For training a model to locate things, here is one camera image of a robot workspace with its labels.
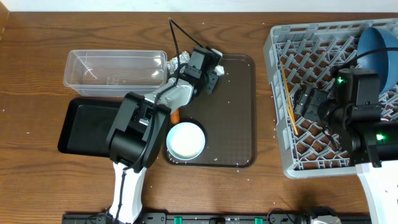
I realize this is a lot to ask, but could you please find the light blue rice bowl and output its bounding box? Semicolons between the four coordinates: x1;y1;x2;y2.
166;122;206;161

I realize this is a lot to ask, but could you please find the brown serving tray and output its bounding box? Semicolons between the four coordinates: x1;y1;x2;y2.
162;54;257;168

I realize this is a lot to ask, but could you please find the white tissue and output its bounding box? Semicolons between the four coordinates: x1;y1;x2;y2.
211;49;224;77

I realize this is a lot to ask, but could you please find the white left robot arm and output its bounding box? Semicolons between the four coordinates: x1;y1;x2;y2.
106;47;223;223

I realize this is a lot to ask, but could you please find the orange carrot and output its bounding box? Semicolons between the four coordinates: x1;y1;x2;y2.
170;109;180;125

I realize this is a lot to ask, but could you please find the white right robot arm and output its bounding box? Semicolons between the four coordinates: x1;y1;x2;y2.
294;68;397;223

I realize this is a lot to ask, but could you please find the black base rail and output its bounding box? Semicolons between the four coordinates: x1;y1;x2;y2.
62;207;371;224

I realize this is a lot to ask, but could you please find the clear plastic bin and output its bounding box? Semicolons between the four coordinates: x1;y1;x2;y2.
63;50;167;97

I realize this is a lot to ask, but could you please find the grey dishwasher rack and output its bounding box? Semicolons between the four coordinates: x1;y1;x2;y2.
263;18;397;179

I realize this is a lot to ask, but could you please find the dark blue plate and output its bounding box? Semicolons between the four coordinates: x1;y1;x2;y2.
356;26;398;94

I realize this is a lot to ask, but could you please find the black tray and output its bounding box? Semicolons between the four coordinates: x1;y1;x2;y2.
58;98;121;158

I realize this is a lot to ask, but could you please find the aluminium foil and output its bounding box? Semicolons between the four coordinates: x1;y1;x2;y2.
166;51;190;74

